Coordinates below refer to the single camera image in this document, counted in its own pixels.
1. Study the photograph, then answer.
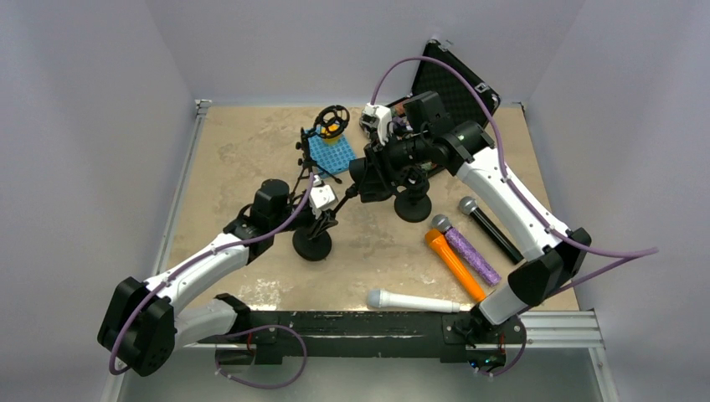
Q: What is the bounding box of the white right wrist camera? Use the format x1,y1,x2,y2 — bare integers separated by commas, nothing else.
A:
359,103,392,145

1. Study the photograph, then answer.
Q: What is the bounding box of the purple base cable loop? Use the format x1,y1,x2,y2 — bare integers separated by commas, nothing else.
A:
214,324,309,390

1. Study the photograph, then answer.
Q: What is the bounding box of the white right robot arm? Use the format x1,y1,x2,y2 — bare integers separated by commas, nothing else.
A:
349,91,591,341

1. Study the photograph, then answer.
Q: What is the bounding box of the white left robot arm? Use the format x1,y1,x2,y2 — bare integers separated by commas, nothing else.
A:
97,174,338,377

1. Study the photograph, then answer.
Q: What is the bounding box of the orange microphone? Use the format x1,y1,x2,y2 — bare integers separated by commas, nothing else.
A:
424,229,486,302

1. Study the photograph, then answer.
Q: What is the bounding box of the white microphone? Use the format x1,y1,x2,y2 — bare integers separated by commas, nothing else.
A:
367,289,460,313

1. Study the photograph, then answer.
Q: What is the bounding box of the yellow lego brick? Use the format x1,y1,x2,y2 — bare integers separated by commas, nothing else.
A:
322,124,342,146

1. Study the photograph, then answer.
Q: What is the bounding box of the black microphone silver grille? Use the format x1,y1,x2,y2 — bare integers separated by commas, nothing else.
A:
458,196,524,265

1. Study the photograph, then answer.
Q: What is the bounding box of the black table front rail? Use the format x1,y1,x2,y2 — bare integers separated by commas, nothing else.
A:
199,311,526,368

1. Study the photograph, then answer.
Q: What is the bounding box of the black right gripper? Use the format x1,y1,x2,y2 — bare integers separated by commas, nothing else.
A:
358,132,429,196

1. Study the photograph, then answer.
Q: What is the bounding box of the black tripod shock-mount stand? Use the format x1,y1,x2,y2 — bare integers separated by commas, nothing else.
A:
296,105,356,185

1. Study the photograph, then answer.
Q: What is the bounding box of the purple glitter microphone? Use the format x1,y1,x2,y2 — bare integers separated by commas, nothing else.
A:
430,214,502,286

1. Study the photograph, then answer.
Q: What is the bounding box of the black poker chip case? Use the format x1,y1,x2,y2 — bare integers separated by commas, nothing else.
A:
364,39,500,175

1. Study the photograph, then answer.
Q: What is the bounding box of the blue lego baseplate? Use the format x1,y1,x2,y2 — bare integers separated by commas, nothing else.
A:
309,137,358,175

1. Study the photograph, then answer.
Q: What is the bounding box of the black round-base stand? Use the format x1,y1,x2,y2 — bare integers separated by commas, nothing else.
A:
292,184,358,261

